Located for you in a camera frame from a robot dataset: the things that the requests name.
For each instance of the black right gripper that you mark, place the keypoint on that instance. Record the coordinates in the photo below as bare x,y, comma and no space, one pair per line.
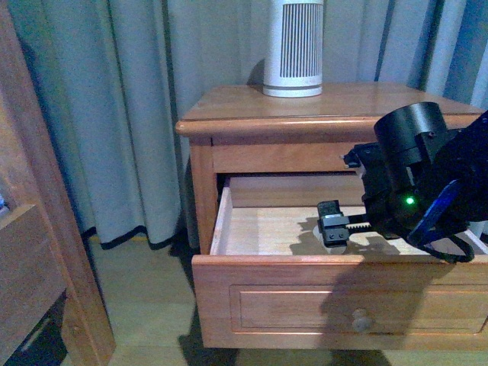
408,139

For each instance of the wooden top drawer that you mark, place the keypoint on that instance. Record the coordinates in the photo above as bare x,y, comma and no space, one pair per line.
264,280

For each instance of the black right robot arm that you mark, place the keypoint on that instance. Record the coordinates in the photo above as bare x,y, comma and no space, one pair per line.
422,180

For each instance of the wooden nightstand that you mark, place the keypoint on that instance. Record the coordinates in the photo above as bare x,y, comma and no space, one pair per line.
238,129

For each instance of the white cylindrical air purifier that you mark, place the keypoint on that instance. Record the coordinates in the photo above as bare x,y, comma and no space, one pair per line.
294,59

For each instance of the grey curtain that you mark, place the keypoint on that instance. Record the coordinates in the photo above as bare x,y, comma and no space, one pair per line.
112,78

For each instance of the wooden bed frame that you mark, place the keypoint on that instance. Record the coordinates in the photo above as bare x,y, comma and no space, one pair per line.
42,253

